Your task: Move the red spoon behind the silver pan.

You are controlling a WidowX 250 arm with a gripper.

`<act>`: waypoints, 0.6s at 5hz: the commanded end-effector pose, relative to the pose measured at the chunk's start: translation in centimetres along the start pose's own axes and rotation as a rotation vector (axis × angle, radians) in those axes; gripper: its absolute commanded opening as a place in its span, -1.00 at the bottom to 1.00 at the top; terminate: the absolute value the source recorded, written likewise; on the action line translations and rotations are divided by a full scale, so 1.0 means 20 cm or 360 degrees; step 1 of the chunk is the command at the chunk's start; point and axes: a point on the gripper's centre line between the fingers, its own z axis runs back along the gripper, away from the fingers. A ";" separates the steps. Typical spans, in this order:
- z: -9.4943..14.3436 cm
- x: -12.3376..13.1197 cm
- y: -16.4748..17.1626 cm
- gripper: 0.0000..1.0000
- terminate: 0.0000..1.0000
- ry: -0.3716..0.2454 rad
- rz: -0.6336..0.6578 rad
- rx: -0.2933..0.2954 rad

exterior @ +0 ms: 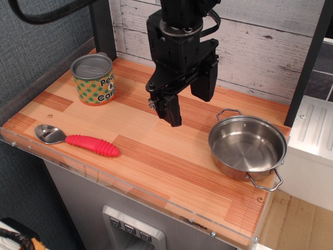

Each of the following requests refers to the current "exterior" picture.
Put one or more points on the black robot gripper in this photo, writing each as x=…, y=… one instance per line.
x=181, y=60

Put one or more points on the red handled metal spoon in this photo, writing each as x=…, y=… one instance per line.
x=52, y=135

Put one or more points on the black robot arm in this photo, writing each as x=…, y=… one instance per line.
x=187, y=11

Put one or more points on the peas and carrots can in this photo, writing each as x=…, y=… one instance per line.
x=94, y=79

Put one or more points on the white drainboard sink unit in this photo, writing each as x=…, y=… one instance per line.
x=307, y=169

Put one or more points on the grey dispenser button panel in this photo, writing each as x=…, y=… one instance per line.
x=127, y=232

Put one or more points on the clear acrylic edge guard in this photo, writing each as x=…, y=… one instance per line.
x=195, y=208

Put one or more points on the orange object bottom left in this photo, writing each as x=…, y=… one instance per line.
x=31, y=244

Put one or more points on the silver two-handled pot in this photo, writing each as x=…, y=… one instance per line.
x=248, y=148

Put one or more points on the black vertical post left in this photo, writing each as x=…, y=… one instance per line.
x=102, y=28

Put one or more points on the black vertical post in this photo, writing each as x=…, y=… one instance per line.
x=319, y=34
x=102, y=28

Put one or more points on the black vertical post right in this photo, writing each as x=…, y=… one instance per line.
x=319, y=34

